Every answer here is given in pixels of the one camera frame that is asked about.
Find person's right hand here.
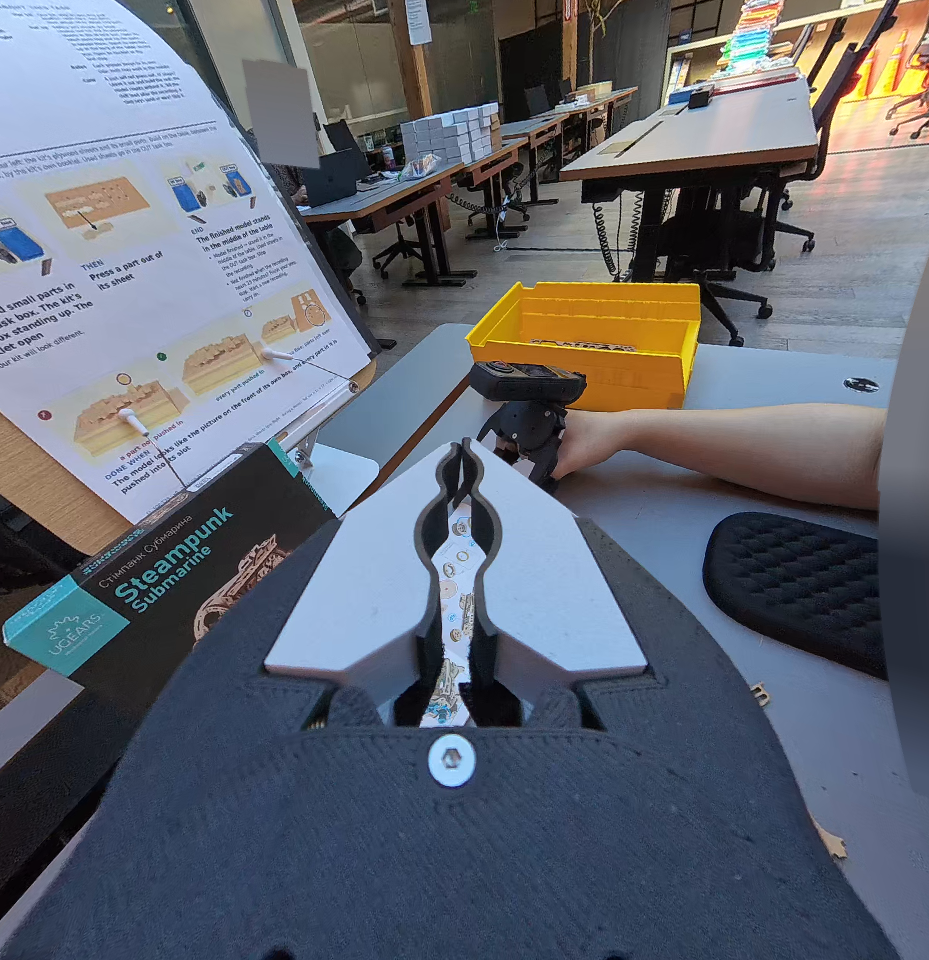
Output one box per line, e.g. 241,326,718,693
552,411,622,481

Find black padded wrist rest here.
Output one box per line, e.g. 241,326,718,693
703,512,889,681

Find black coiled cable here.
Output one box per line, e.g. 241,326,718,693
592,201,625,277

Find yellow plastic bin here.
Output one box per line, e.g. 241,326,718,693
466,281,703,413

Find stack of white boxes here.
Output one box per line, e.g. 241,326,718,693
399,103,503,165

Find black office chair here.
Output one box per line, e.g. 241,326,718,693
652,206,775,348
779,0,904,252

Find plywood sheets in bin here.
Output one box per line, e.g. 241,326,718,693
528,337,635,354

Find large grey office table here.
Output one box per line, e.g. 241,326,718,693
560,78,820,288

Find long grey background table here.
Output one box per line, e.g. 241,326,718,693
500,85,640,205

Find black model kit box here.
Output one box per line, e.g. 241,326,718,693
3,441,338,688

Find black laptop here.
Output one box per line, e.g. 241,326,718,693
305,148,371,209

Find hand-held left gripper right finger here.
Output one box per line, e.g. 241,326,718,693
463,438,650,727

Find grey table with wood edge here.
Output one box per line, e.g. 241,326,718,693
299,157,470,291

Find white printed instruction sheet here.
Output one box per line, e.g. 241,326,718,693
0,0,373,526

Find stack of colourful books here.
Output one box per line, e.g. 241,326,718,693
715,0,805,81

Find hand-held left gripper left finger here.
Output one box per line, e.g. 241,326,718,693
263,441,466,727

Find orange traffic cone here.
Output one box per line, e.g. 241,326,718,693
869,30,910,100

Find illustrated assembly booklet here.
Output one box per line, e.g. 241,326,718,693
423,502,497,727

